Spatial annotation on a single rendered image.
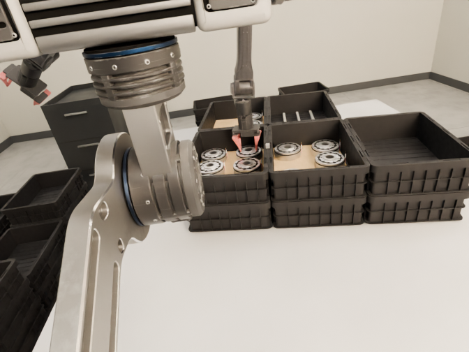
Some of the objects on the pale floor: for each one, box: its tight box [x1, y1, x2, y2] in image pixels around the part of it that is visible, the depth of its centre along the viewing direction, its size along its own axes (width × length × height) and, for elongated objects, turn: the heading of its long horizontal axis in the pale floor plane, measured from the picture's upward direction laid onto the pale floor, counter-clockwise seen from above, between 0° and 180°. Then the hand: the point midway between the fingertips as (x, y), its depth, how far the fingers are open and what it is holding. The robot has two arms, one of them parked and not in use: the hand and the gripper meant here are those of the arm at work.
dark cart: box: [40, 82, 130, 191], centre depth 269 cm, size 62×45×90 cm
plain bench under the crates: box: [32, 99, 469, 352], centre depth 152 cm, size 160×160×70 cm
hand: (248, 149), depth 125 cm, fingers open, 6 cm apart
